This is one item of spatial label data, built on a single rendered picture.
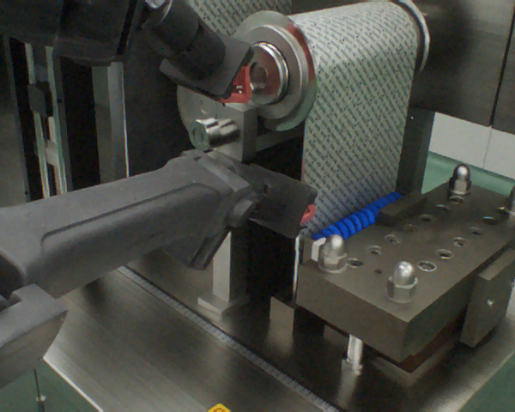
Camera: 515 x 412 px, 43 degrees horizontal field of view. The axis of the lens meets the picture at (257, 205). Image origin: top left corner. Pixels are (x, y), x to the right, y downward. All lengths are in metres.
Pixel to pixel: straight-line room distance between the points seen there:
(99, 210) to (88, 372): 0.46
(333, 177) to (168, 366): 0.33
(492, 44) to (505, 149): 2.69
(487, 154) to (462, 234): 2.80
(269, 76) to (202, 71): 0.11
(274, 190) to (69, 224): 0.39
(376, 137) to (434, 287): 0.24
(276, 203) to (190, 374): 0.25
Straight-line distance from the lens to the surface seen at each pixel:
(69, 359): 0.90
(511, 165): 3.70
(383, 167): 0.99
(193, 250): 0.71
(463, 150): 3.80
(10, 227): 0.37
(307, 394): 0.84
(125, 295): 1.00
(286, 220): 0.78
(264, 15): 0.82
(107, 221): 0.43
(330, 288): 0.81
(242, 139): 0.83
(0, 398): 1.26
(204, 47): 0.70
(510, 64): 1.01
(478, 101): 1.04
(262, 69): 0.80
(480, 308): 0.91
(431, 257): 0.88
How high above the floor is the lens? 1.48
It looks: 27 degrees down
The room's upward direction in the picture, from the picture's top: 3 degrees clockwise
